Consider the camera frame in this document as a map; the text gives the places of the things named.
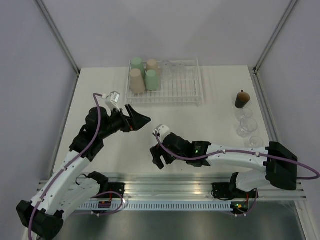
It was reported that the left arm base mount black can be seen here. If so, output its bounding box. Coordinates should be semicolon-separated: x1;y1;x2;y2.
98;182;126;201

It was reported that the beige cup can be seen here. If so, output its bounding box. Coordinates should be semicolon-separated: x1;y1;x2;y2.
146;59;159;75
129;68;146;94

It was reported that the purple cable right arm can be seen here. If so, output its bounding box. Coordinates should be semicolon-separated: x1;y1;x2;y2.
153;131;320;218

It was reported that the aluminium frame post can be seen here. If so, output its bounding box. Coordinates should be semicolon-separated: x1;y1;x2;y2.
34;0;81;76
252;0;300;74

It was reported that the right aluminium frame post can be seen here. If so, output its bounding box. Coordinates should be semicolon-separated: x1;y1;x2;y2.
252;0;300;74

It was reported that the aluminium mounting rail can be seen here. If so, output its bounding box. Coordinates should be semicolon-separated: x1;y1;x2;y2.
96;169;307;202

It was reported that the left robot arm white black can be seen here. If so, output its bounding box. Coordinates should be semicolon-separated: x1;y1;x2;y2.
16;104;151;240

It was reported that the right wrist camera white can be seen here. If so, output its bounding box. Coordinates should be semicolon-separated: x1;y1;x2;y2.
153;124;171;139

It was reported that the green cup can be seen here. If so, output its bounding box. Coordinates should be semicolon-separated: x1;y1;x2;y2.
130;57;146;78
145;69;159;91

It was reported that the dark brown mug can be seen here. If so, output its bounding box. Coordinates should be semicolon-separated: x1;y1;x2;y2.
234;90;251;109

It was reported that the green cup front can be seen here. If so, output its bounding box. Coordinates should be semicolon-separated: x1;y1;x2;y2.
145;69;159;91

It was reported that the beige cup rear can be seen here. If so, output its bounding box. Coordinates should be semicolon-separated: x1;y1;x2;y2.
146;59;159;75

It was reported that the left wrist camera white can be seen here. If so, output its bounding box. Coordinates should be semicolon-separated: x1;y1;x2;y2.
105;91;120;111

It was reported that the white wire dish rack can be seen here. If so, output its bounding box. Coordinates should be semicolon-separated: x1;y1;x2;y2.
125;58;203;106

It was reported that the green cup rear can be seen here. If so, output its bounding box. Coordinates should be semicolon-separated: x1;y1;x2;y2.
130;57;146;78

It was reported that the white slotted cable duct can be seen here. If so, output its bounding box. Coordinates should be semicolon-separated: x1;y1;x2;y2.
77;200;233;212

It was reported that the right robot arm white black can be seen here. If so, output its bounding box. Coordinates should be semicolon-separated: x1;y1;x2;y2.
150;133;298;198

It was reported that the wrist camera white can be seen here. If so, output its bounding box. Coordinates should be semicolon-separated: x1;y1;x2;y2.
105;91;120;111
153;124;171;139

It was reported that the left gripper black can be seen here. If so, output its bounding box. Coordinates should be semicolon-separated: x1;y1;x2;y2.
99;104;151;140

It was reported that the left aluminium frame post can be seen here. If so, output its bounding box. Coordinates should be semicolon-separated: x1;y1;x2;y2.
34;0;81;76

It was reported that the beige cup front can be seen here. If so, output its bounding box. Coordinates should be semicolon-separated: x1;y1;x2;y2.
129;68;146;94

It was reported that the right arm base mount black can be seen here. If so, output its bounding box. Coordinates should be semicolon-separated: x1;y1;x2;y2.
211;182;257;201

